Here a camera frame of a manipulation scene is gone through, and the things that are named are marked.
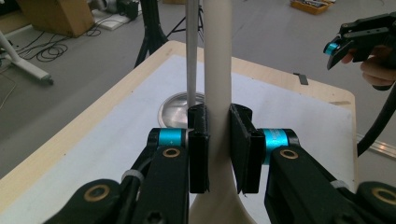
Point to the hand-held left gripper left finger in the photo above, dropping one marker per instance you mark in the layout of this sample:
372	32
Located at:
198	149

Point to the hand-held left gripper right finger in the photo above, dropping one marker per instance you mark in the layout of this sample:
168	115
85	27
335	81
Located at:
247	155

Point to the beige long plastic piece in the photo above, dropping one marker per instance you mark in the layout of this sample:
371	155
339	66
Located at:
218	62

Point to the black tape strip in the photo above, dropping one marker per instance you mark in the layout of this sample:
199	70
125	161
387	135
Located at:
301	78

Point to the silver metal stand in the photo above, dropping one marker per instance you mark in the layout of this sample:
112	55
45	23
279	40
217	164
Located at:
176	110

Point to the yellow tray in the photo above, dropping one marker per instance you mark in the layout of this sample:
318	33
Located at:
311	6

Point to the black tripod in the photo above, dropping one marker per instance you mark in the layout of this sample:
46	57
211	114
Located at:
182	26

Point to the white flat board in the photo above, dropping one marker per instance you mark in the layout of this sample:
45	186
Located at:
113	21

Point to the silver and black bag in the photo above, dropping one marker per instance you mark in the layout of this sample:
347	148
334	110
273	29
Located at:
120	7

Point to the large open cardboard box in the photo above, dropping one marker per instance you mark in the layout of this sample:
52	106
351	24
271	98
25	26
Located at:
57	15

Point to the wooden desk with white legs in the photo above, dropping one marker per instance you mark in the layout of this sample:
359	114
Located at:
23	63

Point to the aluminium rail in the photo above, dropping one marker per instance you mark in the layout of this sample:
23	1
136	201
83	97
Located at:
378	146

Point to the black metal frame post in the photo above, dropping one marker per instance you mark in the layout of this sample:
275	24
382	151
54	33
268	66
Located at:
151	31

